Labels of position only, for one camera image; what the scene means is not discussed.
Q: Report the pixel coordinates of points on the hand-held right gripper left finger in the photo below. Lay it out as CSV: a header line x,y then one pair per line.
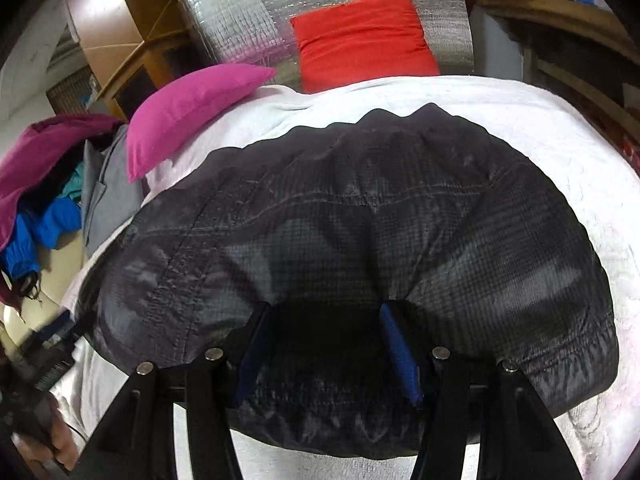
x,y
255,355

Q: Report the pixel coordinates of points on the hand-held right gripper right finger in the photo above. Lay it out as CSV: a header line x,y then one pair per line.
x,y
400,355

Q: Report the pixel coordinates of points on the black quilted jacket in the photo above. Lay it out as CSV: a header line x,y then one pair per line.
x,y
350,210

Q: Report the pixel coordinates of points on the pile of clothes on chair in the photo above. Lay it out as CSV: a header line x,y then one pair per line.
x,y
40,155

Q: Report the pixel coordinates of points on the person's left hand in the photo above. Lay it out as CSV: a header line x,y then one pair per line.
x,y
65,445

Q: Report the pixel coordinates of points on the cream sofa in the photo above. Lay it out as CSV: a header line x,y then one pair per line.
x,y
55,270

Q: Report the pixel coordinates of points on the blue garment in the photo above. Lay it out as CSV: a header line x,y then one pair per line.
x,y
55,220

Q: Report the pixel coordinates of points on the grey garment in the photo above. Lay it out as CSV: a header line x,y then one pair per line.
x,y
107,195

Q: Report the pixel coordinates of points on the teal garment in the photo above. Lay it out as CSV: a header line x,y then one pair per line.
x,y
74,185

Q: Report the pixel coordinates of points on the magenta pillow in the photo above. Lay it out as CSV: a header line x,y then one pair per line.
x,y
190,105

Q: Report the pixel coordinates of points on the white fleece blanket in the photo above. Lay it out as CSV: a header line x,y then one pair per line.
x,y
550,135

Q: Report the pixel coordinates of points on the wooden lattice door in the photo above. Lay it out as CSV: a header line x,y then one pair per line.
x,y
70,92

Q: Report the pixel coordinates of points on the red pillow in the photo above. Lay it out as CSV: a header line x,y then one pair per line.
x,y
360,40

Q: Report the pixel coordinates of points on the silver foil insulation board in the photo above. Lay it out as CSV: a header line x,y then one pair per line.
x,y
240,20

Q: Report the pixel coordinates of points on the wooden bench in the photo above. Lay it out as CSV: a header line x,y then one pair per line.
x,y
575,25

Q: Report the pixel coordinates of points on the wooden column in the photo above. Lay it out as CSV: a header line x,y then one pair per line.
x,y
105,10

